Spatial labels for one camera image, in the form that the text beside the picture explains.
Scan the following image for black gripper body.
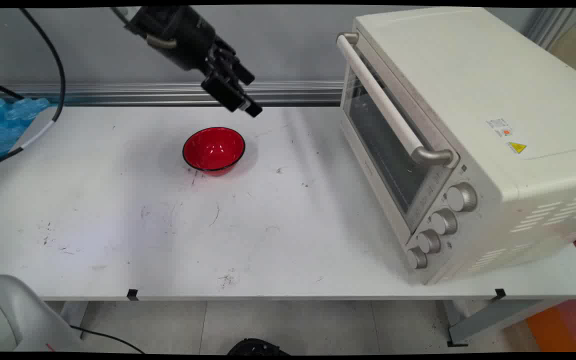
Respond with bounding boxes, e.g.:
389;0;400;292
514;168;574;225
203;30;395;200
125;6;218;72

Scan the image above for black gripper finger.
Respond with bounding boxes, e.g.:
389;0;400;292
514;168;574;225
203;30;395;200
201;74;264;118
207;40;256;86

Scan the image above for oven door with handle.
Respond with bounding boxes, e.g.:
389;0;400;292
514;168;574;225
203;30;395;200
336;32;456;236

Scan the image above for red bowl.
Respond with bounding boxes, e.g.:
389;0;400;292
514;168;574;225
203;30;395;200
182;126;246;177

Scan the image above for blue plastic wrap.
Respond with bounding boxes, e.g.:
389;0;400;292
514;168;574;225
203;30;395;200
0;97;51;182

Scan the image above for cream toaster oven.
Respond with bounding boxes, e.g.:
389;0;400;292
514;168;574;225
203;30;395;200
336;7;576;286

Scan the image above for black object on floor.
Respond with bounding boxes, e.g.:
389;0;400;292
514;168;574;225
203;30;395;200
227;338;291;356

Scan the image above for large silver oven knob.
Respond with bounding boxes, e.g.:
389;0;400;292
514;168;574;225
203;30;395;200
445;182;478;212

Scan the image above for white orange label sticker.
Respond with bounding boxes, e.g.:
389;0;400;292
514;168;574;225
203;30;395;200
486;118;514;138

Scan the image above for grey table leg brace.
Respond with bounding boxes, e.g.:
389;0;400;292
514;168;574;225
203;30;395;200
443;299;566;347

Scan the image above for orange floor object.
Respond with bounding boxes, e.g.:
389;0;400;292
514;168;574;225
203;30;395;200
525;305;576;353

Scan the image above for aluminium rail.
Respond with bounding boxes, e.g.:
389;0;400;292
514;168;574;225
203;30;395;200
0;81;344;107

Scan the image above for black cable with white band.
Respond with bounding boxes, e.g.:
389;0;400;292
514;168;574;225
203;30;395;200
0;7;66;168

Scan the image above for thin black cable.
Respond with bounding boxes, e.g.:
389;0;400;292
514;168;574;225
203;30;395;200
0;76;25;100

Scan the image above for black floor cable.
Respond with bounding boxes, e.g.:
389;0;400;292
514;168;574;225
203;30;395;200
70;325;146;355

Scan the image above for aluminium profile post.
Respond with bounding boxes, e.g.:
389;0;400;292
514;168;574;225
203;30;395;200
525;7;576;51

